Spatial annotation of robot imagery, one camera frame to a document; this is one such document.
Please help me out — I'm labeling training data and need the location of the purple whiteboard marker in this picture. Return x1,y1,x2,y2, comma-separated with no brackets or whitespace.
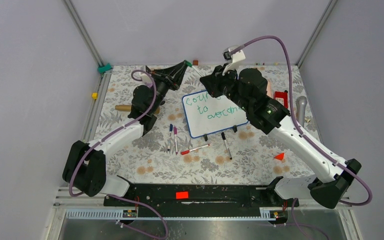
173,126,179,155

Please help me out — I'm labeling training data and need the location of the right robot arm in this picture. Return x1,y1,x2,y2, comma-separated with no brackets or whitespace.
199,65,361,209

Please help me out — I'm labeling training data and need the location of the tan toy microphone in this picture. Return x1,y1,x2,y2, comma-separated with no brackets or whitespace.
114,105,161,118

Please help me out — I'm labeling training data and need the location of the black whiteboard marker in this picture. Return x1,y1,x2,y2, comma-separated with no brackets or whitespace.
221,132,233,160

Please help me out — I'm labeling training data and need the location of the pink toy microphone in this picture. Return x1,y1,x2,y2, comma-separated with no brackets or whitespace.
266,80,274,98

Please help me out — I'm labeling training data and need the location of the yellow cube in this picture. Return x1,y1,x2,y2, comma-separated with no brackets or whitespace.
91,92,98,100

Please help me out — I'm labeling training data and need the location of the red triangular block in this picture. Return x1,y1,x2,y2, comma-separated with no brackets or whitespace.
273,152,285,161

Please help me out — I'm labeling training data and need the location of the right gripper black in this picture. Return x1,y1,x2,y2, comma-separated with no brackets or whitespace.
199,62,252,113

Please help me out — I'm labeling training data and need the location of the red box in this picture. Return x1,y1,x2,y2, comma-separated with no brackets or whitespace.
274,90,289,109

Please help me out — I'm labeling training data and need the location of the silver toy microphone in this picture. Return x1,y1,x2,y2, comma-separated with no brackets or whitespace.
295,96,308,127

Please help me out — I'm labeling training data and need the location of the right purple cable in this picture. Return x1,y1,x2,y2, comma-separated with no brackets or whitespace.
223,35,374,240

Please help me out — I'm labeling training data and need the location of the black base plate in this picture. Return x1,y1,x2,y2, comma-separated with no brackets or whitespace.
103,183,299,218

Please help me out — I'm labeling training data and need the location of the teal corner block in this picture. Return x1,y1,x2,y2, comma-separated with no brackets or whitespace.
97,63,113,74

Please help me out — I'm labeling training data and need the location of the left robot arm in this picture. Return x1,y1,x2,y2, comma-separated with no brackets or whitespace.
62,60,190,206

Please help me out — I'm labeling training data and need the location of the red tape label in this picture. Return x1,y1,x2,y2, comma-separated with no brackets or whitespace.
175,191,189,200

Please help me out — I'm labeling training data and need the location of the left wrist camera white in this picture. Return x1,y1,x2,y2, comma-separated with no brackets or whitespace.
139,73,151,83

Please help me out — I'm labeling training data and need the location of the floral table mat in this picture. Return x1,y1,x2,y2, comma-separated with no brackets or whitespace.
106,65,313,185

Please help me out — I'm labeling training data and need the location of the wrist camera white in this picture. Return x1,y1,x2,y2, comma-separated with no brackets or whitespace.
139,73,151,83
222,45,246,76

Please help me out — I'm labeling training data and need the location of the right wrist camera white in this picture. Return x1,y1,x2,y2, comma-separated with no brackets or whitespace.
222,45,246,76

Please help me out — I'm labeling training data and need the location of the red whiteboard marker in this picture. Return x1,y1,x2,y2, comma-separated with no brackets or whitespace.
180,143,210,156

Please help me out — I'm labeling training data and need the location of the green marker cap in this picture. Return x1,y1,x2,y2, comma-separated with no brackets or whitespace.
184,60,193,68

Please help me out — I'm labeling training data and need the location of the blue whiteboard marker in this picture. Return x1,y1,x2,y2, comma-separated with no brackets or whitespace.
167,124,174,152

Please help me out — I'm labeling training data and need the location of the blue framed whiteboard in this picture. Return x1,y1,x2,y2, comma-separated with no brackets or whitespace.
181,90,249,139

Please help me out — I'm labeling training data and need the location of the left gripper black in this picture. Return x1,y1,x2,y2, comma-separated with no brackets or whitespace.
150,62,190,114

